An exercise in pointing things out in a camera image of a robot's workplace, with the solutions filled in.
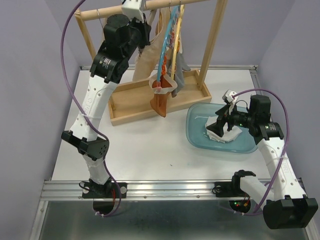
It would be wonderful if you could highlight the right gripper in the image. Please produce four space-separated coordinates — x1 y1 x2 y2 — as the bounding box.
205 102 256 137

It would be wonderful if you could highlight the white underwear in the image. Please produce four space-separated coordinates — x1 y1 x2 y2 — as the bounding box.
205 115 243 144

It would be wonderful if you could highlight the beige cotton underwear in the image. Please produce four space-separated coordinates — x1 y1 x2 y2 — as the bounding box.
132 7 170 82

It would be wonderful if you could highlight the blue plastic hanger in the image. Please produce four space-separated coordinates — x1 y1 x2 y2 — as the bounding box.
156 6 181 88

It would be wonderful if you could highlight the orange and cream underwear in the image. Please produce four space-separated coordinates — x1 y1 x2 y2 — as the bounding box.
148 74 178 118

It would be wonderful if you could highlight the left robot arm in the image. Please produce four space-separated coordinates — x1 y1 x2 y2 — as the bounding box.
61 14 152 198

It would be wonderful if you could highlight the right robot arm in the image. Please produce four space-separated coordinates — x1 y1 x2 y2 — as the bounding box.
207 90 318 230

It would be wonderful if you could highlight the plain grey underwear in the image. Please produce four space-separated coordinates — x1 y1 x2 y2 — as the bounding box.
171 51 191 98

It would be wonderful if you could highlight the yellow plastic hanger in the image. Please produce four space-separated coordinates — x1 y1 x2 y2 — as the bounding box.
170 5 185 80

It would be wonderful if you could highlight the teal plastic bin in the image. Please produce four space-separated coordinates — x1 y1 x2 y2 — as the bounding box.
185 102 258 154

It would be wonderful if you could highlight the wooden clothes rack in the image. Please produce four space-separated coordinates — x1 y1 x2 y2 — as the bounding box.
72 0 227 130

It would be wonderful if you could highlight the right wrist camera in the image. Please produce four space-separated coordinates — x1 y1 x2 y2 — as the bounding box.
222 89 238 113

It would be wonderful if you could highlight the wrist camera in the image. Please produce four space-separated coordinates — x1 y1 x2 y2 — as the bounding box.
121 0 146 23
222 89 238 113

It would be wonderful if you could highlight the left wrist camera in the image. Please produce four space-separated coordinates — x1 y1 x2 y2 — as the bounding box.
121 0 146 23

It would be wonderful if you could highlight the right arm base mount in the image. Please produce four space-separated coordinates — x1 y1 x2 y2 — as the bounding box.
212 181 243 198

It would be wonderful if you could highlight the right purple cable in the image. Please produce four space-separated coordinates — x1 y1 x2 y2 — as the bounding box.
232 88 291 216

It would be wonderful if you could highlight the aluminium mounting rail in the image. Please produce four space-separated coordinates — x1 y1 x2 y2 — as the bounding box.
39 177 308 201

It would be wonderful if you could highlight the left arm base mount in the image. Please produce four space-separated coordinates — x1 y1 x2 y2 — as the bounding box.
78 180 127 199

